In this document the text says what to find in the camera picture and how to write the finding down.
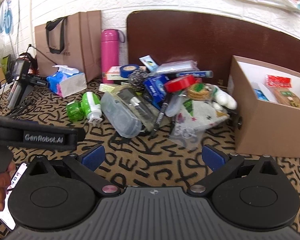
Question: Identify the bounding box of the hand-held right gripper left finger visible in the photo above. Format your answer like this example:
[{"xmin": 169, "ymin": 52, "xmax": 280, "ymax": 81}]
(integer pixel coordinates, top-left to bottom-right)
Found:
[{"xmin": 27, "ymin": 145, "xmax": 122, "ymax": 198}]

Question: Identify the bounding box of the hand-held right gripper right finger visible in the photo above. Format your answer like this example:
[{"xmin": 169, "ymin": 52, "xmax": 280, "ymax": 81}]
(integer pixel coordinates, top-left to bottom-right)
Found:
[{"xmin": 187, "ymin": 144, "xmax": 288, "ymax": 198}]

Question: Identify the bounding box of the clear plastic case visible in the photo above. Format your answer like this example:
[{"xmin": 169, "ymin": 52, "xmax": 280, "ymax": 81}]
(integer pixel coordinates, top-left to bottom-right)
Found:
[{"xmin": 100, "ymin": 85, "xmax": 153, "ymax": 138}]

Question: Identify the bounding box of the green plug-in repellent device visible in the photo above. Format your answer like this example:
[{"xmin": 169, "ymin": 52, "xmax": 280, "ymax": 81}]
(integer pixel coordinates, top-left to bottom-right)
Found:
[{"xmin": 66, "ymin": 92, "xmax": 102, "ymax": 130}]

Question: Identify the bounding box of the cardboard box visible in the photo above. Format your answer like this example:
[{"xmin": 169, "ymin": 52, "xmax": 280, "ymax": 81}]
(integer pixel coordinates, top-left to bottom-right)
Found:
[{"xmin": 226, "ymin": 55, "xmax": 300, "ymax": 158}]

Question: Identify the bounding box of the letter print covered desktop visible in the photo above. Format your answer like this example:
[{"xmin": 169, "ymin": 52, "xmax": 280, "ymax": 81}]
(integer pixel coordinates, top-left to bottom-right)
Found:
[{"xmin": 0, "ymin": 76, "xmax": 300, "ymax": 240}]

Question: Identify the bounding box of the person's left hand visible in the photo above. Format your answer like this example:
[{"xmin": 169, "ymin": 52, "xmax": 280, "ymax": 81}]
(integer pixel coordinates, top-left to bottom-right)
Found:
[{"xmin": 0, "ymin": 160, "xmax": 17, "ymax": 212}]

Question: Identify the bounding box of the clear zip bag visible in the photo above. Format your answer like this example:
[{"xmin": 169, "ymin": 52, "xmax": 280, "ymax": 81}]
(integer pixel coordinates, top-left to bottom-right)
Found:
[{"xmin": 169, "ymin": 122, "xmax": 203, "ymax": 152}]

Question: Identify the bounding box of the printed cloth pouch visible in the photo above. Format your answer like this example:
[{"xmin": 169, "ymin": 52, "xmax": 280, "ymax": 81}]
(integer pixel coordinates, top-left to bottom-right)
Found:
[{"xmin": 176, "ymin": 100, "xmax": 230, "ymax": 130}]

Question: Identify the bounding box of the white plush toy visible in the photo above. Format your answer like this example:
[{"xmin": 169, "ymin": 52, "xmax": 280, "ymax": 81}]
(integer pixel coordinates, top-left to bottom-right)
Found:
[{"xmin": 212, "ymin": 86, "xmax": 237, "ymax": 110}]

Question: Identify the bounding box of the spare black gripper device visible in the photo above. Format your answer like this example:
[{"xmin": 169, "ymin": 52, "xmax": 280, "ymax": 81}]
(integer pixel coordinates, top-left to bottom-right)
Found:
[{"xmin": 9, "ymin": 57, "xmax": 49, "ymax": 108}]

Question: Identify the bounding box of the translucent plastic case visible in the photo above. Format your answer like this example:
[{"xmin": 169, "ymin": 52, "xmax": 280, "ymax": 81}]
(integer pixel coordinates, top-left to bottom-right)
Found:
[{"xmin": 169, "ymin": 96, "xmax": 184, "ymax": 117}]

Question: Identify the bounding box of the cookie packet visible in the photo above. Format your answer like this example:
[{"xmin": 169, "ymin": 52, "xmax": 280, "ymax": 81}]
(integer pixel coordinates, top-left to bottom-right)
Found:
[{"xmin": 179, "ymin": 82, "xmax": 217, "ymax": 103}]

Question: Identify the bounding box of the blue tissue pack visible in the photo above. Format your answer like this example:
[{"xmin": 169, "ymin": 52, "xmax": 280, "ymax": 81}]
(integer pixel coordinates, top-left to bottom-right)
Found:
[{"xmin": 46, "ymin": 65, "xmax": 87, "ymax": 98}]

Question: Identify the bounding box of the yellow-green flat box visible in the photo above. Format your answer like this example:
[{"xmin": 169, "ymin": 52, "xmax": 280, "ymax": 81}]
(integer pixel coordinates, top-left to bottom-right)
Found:
[{"xmin": 99, "ymin": 83, "xmax": 123, "ymax": 93}]

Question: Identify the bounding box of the small blue box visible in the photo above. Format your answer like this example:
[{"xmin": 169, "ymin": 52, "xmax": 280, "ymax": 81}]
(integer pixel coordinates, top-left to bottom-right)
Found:
[{"xmin": 254, "ymin": 89, "xmax": 270, "ymax": 102}]

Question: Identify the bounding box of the red tape roll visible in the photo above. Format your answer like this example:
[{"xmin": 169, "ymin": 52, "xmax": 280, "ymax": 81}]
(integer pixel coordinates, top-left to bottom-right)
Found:
[{"xmin": 164, "ymin": 74, "xmax": 196, "ymax": 93}]

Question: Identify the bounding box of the blue printed tube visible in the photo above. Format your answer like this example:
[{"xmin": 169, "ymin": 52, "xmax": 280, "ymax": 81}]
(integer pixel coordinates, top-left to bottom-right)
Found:
[{"xmin": 175, "ymin": 70, "xmax": 214, "ymax": 78}]

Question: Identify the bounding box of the orange and white box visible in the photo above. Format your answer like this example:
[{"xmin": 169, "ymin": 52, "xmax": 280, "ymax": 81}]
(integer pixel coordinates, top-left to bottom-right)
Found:
[{"xmin": 102, "ymin": 66, "xmax": 148, "ymax": 83}]

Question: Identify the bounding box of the white smartphone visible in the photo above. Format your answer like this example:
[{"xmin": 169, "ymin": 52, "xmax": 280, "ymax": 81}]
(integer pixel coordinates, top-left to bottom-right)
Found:
[{"xmin": 0, "ymin": 162, "xmax": 32, "ymax": 231}]

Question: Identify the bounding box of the blue printed carton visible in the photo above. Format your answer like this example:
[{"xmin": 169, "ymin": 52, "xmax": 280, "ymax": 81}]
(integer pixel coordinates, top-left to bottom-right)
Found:
[{"xmin": 143, "ymin": 75, "xmax": 169, "ymax": 108}]

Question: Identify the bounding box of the steel wool scrubber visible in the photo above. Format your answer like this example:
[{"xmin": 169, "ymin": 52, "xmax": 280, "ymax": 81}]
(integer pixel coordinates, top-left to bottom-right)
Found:
[{"xmin": 128, "ymin": 70, "xmax": 149, "ymax": 89}]

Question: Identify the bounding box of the blue tape roll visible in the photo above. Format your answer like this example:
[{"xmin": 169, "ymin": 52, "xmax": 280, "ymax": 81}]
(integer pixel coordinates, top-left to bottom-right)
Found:
[{"xmin": 120, "ymin": 64, "xmax": 140, "ymax": 78}]

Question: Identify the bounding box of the brown packet with green label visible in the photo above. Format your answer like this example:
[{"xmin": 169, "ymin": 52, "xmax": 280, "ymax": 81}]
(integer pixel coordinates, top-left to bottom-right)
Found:
[{"xmin": 272, "ymin": 86, "xmax": 300, "ymax": 110}]

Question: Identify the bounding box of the clear plastic sleeve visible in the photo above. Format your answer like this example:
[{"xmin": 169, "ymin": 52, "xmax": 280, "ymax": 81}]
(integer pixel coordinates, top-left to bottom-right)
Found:
[{"xmin": 150, "ymin": 60, "xmax": 199, "ymax": 77}]

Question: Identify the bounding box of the red snack packet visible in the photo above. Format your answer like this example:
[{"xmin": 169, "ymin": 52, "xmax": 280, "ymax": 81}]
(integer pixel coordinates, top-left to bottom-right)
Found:
[{"xmin": 265, "ymin": 74, "xmax": 292, "ymax": 88}]

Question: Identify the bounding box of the brown paper bag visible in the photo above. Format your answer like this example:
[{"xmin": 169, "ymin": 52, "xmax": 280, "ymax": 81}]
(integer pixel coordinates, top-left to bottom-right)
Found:
[{"xmin": 34, "ymin": 10, "xmax": 102, "ymax": 83}]

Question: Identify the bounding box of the pink thermos bottle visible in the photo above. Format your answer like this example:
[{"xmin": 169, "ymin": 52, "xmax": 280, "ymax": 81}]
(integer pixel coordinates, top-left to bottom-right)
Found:
[{"xmin": 101, "ymin": 29, "xmax": 125, "ymax": 84}]

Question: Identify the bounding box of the small white card packet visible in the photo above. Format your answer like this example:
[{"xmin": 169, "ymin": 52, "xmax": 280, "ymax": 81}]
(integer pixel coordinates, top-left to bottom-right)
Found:
[{"xmin": 139, "ymin": 56, "xmax": 157, "ymax": 71}]

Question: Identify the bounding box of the dark brown wooden board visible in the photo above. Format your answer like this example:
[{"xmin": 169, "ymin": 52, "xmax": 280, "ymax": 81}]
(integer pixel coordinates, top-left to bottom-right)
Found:
[{"xmin": 126, "ymin": 10, "xmax": 300, "ymax": 90}]

